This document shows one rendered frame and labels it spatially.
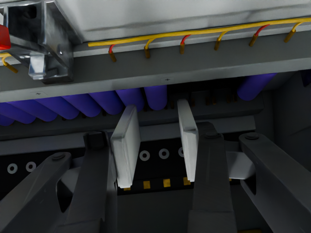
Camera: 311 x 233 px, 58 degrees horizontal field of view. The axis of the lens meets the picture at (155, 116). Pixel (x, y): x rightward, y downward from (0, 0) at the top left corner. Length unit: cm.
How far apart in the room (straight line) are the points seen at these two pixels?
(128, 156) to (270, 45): 11
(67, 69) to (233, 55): 10
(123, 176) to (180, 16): 9
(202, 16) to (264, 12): 3
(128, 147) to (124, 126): 1
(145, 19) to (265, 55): 7
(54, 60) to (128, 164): 7
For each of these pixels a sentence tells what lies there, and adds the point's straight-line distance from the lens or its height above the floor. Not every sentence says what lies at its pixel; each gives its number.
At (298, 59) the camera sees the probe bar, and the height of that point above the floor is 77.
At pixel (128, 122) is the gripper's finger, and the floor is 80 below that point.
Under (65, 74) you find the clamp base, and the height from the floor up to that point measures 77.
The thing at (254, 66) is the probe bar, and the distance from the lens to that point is 18.
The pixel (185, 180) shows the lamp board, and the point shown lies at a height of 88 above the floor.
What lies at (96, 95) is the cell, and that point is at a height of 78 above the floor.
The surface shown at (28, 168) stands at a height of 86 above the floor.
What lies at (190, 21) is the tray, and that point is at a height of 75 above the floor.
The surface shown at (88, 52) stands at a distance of 18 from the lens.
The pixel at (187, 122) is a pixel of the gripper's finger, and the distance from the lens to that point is 15.
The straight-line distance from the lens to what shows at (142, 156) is 30.
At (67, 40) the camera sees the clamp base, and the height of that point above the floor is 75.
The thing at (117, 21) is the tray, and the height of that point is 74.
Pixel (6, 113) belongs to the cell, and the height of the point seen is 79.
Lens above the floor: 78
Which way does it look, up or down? 8 degrees up
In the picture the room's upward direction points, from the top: 174 degrees clockwise
